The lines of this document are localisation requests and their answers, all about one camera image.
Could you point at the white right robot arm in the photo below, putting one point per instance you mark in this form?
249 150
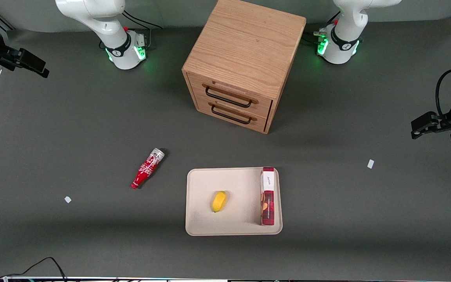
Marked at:
104 23

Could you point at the beige plastic tray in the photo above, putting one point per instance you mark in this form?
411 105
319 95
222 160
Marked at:
235 227

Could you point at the red white cookie box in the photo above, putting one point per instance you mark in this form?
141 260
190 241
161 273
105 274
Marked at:
268 199

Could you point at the red coke bottle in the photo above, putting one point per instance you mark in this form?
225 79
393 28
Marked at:
147 169

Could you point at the yellow lemon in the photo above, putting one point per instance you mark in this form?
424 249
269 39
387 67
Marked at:
219 201

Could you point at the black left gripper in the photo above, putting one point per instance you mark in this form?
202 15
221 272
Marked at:
441 122

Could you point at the wooden drawer cabinet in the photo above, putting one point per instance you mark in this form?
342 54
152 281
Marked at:
245 47

